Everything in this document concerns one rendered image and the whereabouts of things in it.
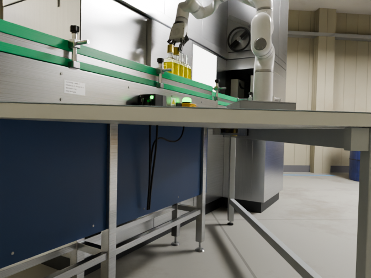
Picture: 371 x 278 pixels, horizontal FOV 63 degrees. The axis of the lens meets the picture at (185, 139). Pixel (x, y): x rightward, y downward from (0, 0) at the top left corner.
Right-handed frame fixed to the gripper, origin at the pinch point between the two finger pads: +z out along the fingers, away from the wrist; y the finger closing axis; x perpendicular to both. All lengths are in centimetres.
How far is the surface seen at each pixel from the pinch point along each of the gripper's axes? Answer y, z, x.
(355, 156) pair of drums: 84, -20, 377
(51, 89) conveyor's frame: 15, 57, -78
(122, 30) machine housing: -15.4, 2.4, -27.8
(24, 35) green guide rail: 13, 46, -89
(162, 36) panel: -12.3, -10.3, 1.0
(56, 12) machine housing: -32, 7, -54
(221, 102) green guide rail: 4, 9, 61
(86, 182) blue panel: 13, 81, -56
